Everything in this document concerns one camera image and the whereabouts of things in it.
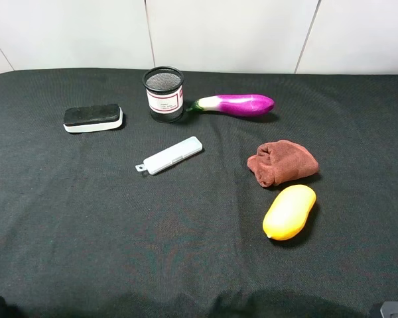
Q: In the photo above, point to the black white board eraser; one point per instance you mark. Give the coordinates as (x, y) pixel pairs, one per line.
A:
(93, 118)

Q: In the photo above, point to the grey robot base right corner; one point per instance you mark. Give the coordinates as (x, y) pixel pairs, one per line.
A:
(388, 309)

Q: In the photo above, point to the yellow toy mango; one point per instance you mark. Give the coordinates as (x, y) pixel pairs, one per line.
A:
(289, 212)

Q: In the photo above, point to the black table cloth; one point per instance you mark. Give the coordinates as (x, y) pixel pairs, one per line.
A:
(84, 234)

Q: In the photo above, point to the white plastic case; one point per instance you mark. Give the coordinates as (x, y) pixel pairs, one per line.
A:
(170, 156)

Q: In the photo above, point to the purple toy eggplant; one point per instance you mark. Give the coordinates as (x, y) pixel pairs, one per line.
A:
(249, 105)

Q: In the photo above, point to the black mesh pen cup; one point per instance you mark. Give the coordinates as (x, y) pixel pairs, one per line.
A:
(164, 93)

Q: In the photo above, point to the brown folded cloth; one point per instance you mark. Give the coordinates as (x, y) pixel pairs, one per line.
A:
(277, 162)

